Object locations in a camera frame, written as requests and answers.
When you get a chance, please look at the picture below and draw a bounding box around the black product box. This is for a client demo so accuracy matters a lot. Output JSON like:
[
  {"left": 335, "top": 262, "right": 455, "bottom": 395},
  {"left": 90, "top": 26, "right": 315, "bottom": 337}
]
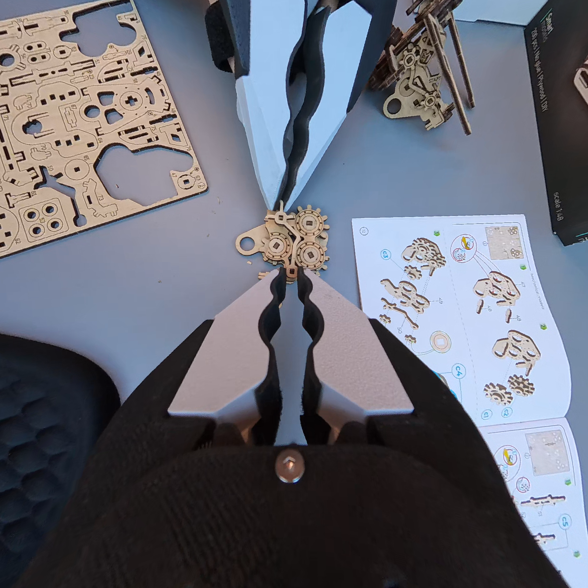
[{"left": 524, "top": 0, "right": 588, "bottom": 247}]

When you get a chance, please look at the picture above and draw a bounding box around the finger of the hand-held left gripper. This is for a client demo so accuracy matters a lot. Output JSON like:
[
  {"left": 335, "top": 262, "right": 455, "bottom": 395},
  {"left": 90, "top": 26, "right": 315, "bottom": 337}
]
[
  {"left": 281, "top": 0, "right": 373, "bottom": 211},
  {"left": 230, "top": 0, "right": 315, "bottom": 204}
]

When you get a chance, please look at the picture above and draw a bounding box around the white instruction booklet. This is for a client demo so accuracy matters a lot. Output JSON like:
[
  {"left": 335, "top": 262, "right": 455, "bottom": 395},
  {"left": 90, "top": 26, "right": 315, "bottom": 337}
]
[{"left": 351, "top": 213, "right": 580, "bottom": 588}]

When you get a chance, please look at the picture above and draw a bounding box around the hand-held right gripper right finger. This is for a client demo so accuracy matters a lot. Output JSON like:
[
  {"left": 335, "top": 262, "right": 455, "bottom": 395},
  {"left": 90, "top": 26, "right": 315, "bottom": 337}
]
[{"left": 296, "top": 268, "right": 415, "bottom": 445}]

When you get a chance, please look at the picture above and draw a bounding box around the partly built wooden model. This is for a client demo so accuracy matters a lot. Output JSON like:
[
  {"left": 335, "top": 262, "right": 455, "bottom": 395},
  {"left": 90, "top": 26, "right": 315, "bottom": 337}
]
[{"left": 367, "top": 0, "right": 476, "bottom": 136}]

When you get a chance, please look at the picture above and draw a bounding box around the black padded chair armrest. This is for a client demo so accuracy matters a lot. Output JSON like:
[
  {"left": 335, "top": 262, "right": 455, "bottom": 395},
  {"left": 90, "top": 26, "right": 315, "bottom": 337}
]
[{"left": 0, "top": 333, "right": 122, "bottom": 588}]

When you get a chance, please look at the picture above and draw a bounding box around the grey desk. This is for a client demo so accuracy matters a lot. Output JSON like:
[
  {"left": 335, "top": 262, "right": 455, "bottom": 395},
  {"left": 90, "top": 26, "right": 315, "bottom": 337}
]
[{"left": 0, "top": 0, "right": 588, "bottom": 588}]

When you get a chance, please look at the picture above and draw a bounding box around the laser-cut plywood parts sheet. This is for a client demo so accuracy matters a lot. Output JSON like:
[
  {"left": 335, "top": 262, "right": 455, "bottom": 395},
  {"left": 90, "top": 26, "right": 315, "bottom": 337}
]
[{"left": 0, "top": 0, "right": 208, "bottom": 259}]

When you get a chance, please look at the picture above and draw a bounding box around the white cardboard box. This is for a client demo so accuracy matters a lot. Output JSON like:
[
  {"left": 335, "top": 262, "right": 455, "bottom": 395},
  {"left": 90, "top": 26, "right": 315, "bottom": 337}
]
[{"left": 452, "top": 0, "right": 550, "bottom": 26}]

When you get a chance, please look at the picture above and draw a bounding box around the small wooden gear assembly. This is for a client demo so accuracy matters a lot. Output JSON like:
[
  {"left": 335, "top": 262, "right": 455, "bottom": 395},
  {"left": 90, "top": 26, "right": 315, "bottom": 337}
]
[{"left": 235, "top": 201, "right": 331, "bottom": 286}]

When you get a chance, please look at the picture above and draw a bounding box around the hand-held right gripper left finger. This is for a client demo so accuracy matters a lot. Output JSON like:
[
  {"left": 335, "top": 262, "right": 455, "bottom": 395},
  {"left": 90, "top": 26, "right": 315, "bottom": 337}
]
[{"left": 168, "top": 269, "right": 285, "bottom": 446}]

